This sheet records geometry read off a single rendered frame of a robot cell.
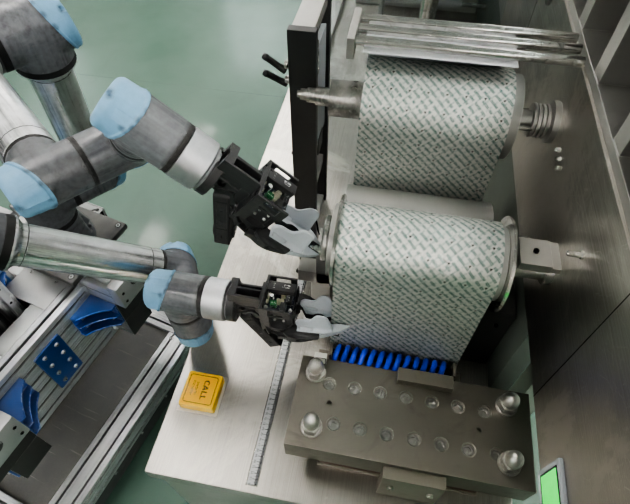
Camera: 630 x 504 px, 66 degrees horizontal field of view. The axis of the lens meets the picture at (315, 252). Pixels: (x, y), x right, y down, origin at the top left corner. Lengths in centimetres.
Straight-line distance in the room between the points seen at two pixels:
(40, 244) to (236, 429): 49
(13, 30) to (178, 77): 255
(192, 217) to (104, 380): 99
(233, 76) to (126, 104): 285
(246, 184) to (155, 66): 306
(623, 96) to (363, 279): 43
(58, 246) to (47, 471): 107
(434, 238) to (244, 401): 52
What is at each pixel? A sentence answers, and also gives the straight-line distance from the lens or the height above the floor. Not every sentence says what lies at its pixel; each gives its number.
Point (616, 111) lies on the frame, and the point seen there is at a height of 146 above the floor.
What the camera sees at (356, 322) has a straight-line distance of 85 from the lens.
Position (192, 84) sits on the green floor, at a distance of 345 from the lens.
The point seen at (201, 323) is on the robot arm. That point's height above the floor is 104.
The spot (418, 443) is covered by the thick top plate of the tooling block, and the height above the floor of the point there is 102.
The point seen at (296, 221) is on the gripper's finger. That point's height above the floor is 128.
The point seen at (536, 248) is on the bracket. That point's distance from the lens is 78.
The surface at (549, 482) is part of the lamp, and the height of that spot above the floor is 119.
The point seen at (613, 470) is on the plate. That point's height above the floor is 133.
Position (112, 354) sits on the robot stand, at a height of 21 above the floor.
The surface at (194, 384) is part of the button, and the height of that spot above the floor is 92.
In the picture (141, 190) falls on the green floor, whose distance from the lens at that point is 277.
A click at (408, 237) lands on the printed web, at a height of 131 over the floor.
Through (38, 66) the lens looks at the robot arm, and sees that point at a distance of 109.
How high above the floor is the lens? 185
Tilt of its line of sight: 52 degrees down
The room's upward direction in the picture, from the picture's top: straight up
